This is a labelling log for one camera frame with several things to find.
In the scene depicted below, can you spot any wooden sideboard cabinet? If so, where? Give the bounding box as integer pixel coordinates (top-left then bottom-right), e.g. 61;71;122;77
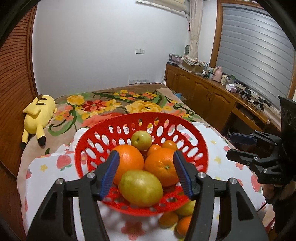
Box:
165;63;281;138

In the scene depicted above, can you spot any large orange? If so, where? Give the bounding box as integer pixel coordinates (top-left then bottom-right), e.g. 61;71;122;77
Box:
116;145;145;184
144;148;184;188

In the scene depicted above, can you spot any wall air conditioner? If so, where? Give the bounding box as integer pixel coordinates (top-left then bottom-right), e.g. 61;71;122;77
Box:
135;0;189;12

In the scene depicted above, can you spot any clear storage box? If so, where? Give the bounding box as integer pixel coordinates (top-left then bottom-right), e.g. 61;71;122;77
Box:
168;54;183;65

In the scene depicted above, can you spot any cardboard box with cloth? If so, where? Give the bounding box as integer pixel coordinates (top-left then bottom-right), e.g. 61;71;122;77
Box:
181;56;205;71

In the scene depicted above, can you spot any grey window blind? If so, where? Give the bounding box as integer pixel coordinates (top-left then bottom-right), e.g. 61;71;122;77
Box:
215;5;296;107

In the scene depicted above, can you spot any wooden slatted wardrobe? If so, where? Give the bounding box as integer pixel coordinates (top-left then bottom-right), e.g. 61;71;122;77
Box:
0;5;38;241

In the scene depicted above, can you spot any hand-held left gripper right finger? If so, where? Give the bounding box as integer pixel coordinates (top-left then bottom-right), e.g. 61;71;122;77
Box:
173;151;269;241

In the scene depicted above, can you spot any yellow-green round pear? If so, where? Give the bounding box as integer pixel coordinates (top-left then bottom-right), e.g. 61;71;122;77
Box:
131;130;152;151

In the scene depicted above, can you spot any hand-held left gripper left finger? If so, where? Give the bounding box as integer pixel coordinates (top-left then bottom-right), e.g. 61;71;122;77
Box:
26;150;120;241

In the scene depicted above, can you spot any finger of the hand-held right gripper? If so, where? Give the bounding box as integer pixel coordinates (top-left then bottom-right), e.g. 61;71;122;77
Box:
231;131;281;147
226;149;261;167

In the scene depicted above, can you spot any white strawberry print tablecloth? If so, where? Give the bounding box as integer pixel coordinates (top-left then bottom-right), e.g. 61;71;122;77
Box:
17;122;275;241

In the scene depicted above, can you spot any person's right hand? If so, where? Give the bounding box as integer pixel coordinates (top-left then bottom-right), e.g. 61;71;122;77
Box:
262;183;292;203

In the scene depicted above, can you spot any small yellow-green lemon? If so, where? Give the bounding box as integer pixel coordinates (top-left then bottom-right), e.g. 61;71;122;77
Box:
174;200;197;216

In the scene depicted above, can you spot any pink kettle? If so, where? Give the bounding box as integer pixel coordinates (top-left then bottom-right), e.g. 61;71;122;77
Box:
213;66;224;82

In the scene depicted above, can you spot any floral blanket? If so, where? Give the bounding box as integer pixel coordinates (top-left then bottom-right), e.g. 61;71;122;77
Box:
45;89;198;131

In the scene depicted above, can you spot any yellow plush toy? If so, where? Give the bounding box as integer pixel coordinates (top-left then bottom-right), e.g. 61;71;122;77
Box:
20;94;58;149

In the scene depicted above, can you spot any cream curtain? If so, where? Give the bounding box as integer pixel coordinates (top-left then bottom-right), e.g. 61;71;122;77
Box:
187;0;204;58

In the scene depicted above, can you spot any red perforated plastic basket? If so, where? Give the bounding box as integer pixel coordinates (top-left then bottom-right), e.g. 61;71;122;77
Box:
74;112;209;216

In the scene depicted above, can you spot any small orange tangerine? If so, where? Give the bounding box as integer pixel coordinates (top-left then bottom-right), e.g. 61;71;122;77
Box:
161;140;178;151
158;211;179;227
147;144;162;156
176;215;193;237

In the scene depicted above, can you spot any large yellow-green lemon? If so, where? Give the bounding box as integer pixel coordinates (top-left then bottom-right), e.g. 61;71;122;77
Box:
118;170;164;207

